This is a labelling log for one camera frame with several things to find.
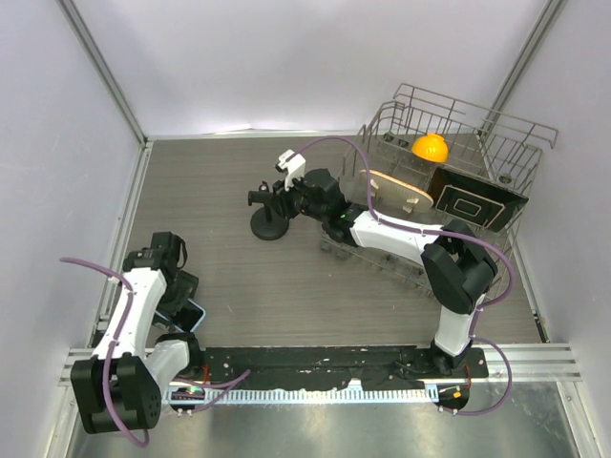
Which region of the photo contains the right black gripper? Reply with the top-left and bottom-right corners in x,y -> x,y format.
266,170 -> 327,223

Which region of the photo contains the phone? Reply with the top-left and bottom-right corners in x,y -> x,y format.
152,299 -> 206,333

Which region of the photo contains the black phone stand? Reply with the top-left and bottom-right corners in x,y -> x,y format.
250,205 -> 289,241

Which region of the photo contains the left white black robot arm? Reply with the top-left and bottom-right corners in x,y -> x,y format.
69,232 -> 205,434

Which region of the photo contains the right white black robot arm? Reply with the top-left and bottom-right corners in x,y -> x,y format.
247,169 -> 497,377

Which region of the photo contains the oval wooden board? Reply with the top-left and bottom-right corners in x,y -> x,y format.
360,169 -> 433,213

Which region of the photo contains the orange bowl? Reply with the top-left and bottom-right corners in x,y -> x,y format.
411,134 -> 450,163

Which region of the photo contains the black square plate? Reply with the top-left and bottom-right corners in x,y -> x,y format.
427,167 -> 529,233

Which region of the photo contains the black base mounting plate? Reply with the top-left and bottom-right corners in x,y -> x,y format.
178,345 -> 489,391

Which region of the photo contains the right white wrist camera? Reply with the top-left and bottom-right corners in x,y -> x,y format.
275,150 -> 306,191

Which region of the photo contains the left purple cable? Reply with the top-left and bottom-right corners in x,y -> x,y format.
58,257 -> 252,448

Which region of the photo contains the purple cable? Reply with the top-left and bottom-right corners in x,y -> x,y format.
290,136 -> 519,415
58,257 -> 252,448

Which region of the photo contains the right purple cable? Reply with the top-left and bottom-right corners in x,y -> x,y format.
290,136 -> 519,415

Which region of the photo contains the white slotted cable duct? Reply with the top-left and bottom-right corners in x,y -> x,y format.
165,385 -> 438,408

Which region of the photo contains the grey wire dish rack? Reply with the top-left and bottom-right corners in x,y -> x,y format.
316,83 -> 559,306

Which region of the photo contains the aluminium frame rail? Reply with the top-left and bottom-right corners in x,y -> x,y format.
58,343 -> 582,386

